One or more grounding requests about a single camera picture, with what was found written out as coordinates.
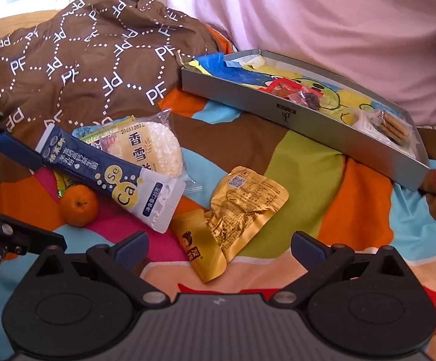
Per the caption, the green label biscuit packet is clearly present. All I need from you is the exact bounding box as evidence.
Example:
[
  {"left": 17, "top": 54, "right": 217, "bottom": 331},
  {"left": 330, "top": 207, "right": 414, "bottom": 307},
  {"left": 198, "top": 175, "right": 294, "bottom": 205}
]
[{"left": 364, "top": 109, "right": 417, "bottom": 151}]

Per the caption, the small orange mandarin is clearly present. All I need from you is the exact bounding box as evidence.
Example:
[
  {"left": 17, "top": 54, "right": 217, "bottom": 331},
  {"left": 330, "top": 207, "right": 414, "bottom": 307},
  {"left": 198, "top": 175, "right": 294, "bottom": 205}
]
[{"left": 59, "top": 184, "right": 99, "bottom": 227}]

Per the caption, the navy milk powder stick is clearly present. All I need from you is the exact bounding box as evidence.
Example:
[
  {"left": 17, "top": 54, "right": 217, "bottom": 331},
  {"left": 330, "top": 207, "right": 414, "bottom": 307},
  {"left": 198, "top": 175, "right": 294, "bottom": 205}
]
[{"left": 35, "top": 124, "right": 185, "bottom": 234}]

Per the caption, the light blue candy packet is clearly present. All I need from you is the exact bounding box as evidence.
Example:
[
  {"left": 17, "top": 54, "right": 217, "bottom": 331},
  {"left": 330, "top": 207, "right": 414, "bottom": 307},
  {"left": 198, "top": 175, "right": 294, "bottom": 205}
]
[{"left": 72, "top": 125, "right": 100, "bottom": 139}]

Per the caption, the grey cardboard tray box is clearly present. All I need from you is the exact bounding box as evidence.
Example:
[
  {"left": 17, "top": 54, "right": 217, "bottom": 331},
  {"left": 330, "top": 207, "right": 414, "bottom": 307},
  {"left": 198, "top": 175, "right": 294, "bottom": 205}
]
[{"left": 181, "top": 49, "right": 430, "bottom": 190}]

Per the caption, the white pink snack packet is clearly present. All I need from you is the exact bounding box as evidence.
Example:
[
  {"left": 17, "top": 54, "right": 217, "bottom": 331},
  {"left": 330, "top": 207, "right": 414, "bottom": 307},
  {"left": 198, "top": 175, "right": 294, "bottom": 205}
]
[{"left": 340, "top": 104, "right": 374, "bottom": 133}]

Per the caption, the red dried tofu packet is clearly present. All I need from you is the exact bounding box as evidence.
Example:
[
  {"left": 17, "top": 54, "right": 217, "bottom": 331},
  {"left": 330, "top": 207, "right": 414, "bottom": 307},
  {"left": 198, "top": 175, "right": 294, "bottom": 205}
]
[{"left": 261, "top": 77, "right": 308, "bottom": 100}]

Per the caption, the brown PF patterned cloth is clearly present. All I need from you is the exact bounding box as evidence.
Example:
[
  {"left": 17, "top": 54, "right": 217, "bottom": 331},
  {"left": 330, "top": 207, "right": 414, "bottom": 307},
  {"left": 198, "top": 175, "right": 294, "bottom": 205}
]
[{"left": 0, "top": 0, "right": 223, "bottom": 196}]

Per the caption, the yellow purple snack bar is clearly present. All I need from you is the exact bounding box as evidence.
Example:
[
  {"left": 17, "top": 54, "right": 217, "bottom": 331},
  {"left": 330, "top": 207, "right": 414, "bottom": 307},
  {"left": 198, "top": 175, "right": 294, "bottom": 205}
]
[{"left": 53, "top": 116, "right": 135, "bottom": 199}]

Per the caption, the rice cracker packet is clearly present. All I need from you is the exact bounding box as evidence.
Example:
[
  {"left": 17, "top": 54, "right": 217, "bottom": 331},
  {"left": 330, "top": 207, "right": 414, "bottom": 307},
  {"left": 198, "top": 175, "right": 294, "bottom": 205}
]
[{"left": 82, "top": 108, "right": 202, "bottom": 194}]

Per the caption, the gold foil snack packet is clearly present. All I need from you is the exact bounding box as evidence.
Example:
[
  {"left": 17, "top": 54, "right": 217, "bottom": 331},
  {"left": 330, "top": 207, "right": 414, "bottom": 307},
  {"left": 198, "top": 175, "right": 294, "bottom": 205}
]
[{"left": 171, "top": 166, "right": 290, "bottom": 283}]

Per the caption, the pink hanging sheet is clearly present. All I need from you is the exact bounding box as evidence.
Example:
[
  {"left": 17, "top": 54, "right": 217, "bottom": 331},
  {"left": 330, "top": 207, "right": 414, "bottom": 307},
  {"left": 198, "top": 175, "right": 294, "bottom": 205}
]
[{"left": 166, "top": 0, "right": 436, "bottom": 125}]

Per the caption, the dark dried fruit packet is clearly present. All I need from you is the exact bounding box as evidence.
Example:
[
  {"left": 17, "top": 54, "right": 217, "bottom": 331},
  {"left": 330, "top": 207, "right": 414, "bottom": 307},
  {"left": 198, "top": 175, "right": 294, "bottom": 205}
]
[{"left": 286, "top": 86, "right": 339, "bottom": 112}]

